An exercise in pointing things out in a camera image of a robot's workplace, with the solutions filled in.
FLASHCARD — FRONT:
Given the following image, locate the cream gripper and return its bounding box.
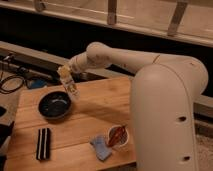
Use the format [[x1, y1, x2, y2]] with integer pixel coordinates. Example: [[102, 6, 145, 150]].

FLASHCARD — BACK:
[[57, 65, 79, 100]]

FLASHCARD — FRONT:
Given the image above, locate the metal window rail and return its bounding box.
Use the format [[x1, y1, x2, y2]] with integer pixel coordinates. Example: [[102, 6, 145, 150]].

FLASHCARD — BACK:
[[0, 0, 213, 47]]

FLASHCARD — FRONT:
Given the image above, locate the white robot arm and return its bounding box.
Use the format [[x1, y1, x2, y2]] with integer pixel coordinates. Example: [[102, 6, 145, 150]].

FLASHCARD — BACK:
[[58, 42, 208, 171]]

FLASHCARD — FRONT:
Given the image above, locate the black white striped block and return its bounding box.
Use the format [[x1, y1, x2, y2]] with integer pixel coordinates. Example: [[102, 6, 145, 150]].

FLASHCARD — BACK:
[[36, 128, 51, 160]]

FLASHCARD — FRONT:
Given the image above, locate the blue cloth piece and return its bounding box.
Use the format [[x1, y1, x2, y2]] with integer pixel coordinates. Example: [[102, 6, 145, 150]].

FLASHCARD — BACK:
[[90, 135, 112, 161]]

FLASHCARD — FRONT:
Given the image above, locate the black cable loop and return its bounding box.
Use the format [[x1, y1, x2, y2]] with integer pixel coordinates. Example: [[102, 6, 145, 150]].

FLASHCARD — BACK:
[[0, 74, 27, 95]]

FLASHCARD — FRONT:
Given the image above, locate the white cup with red contents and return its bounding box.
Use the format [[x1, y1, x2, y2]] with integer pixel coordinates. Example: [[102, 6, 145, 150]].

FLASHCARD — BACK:
[[107, 125, 129, 148]]

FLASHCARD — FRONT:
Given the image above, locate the black round bowl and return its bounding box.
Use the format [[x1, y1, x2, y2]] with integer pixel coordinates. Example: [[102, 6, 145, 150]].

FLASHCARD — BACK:
[[38, 91, 72, 119]]

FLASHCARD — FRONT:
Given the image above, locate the blue object behind table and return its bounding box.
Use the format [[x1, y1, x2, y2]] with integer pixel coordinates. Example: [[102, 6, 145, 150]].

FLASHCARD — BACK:
[[28, 79, 46, 89]]

